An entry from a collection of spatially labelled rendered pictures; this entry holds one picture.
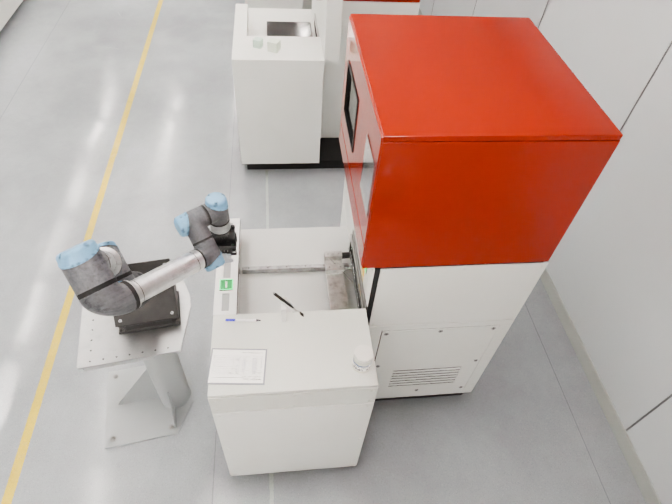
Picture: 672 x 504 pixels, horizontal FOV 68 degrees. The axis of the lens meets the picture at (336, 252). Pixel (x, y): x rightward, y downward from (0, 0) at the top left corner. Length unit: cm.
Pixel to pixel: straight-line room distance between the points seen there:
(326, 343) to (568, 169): 106
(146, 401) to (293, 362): 128
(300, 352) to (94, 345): 86
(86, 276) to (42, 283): 217
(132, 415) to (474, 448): 185
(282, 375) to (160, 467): 115
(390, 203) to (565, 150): 56
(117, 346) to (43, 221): 203
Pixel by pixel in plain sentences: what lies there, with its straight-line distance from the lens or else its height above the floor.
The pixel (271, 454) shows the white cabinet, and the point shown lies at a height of 34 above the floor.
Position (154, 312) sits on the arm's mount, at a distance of 219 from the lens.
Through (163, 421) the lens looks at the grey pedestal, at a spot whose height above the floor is 1.
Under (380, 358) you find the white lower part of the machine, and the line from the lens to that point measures 245.
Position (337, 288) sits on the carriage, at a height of 88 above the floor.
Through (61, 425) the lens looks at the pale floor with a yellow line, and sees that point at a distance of 312.
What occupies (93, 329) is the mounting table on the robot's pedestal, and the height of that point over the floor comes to 82.
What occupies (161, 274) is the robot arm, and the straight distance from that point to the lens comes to 165.
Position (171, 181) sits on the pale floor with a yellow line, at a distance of 416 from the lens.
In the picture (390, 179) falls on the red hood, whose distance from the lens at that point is 156.
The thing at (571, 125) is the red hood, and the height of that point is 182.
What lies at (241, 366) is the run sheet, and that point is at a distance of 192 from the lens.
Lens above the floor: 265
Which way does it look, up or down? 49 degrees down
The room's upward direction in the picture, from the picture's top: 6 degrees clockwise
